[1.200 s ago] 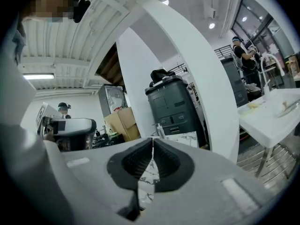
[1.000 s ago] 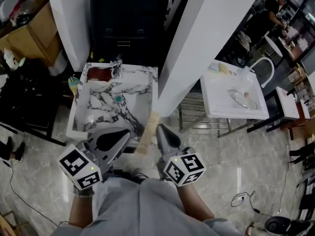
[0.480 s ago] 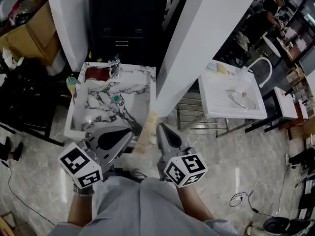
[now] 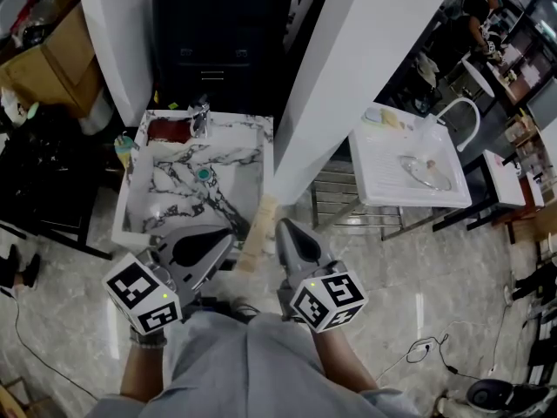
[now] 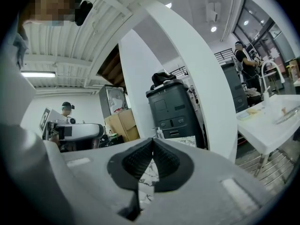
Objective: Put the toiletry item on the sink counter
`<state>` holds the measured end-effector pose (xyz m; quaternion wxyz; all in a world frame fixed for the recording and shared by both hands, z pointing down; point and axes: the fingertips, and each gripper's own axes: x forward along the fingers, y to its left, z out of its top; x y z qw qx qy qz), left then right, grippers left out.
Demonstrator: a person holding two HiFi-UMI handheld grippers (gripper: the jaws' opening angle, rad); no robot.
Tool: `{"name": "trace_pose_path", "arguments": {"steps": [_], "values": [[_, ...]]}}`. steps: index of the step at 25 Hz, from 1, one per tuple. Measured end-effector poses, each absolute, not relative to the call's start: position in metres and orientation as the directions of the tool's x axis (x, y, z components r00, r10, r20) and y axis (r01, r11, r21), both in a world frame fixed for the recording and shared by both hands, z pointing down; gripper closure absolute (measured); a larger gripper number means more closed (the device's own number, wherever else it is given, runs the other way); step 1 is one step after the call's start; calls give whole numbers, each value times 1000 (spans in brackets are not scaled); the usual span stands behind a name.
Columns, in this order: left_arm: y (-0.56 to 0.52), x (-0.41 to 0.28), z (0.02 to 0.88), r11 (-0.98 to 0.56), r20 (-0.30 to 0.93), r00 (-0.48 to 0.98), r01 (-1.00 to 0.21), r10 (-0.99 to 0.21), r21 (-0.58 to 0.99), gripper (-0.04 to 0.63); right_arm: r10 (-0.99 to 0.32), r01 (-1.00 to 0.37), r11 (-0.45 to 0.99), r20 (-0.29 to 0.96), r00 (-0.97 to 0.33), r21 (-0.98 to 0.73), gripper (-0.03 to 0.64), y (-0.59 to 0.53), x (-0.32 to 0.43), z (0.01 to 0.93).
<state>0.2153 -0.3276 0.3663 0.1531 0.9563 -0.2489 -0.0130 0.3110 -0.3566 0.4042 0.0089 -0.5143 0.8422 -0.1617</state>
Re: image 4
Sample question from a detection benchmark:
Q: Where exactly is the small white table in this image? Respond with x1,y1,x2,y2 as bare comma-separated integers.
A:
432,149,528,233

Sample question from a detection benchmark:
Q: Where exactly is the white plastic bucket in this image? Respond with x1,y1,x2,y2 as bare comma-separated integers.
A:
77,86,116,137

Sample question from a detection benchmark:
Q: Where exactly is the white floor cable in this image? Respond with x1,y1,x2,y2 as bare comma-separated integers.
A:
373,332,450,383

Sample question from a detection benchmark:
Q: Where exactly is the black table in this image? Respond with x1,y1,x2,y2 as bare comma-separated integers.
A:
0,114,115,261

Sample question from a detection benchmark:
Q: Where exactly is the round white table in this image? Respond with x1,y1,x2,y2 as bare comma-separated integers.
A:
460,51,497,99

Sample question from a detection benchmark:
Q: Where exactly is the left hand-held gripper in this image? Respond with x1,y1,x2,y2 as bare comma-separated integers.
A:
102,225,237,335

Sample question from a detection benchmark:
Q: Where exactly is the person's left forearm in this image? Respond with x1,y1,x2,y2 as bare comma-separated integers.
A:
118,326,169,405

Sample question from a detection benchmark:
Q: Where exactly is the dark red tray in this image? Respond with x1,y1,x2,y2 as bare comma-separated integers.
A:
146,118,193,144

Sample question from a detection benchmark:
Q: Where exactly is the chrome basin faucet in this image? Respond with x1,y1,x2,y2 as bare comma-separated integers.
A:
187,94,213,139

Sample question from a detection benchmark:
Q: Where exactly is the person's black shoe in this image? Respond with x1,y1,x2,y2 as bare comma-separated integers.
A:
197,295,263,322

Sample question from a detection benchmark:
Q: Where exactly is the yellow lidded cup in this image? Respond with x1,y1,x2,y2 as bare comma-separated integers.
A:
113,131,141,170

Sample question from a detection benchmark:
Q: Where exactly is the black tangled cable pile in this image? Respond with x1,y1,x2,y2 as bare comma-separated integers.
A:
0,115,110,230

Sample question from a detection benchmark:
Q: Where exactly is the white bead bracelet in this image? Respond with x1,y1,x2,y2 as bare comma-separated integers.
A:
129,326,169,349

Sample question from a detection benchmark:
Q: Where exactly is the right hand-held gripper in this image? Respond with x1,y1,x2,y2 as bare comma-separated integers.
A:
274,217,368,334

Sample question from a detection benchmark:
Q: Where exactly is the tan toothbrush box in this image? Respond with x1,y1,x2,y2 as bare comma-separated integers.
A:
236,193,280,274

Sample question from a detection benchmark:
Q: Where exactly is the person's right forearm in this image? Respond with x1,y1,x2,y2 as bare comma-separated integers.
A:
310,326,380,394

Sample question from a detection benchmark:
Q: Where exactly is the cardboard box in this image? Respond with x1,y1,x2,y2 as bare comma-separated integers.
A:
0,0,104,120

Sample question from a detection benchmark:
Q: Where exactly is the white sink on steel stand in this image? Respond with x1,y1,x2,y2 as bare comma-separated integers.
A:
312,101,473,242

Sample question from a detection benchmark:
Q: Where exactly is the white gooseneck faucet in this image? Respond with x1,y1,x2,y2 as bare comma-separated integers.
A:
434,97,481,153

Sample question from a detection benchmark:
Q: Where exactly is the black and white round device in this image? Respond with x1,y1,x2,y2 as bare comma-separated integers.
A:
465,378,554,418

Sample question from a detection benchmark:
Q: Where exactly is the glass pot lid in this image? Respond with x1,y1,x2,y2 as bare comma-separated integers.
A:
397,154,454,192

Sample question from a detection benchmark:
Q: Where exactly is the marble washbasin cabinet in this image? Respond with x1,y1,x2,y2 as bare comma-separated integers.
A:
110,108,276,248

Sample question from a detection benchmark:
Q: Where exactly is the person's grey clothing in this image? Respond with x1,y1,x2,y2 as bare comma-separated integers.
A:
84,310,419,418

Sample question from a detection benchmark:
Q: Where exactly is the yellow sponge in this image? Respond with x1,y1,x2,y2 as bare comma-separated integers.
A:
362,106,406,131

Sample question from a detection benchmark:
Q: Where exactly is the black cabinet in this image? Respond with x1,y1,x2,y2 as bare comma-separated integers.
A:
149,0,302,113

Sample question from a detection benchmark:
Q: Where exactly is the black floor cable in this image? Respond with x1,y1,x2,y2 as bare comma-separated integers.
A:
0,287,100,403

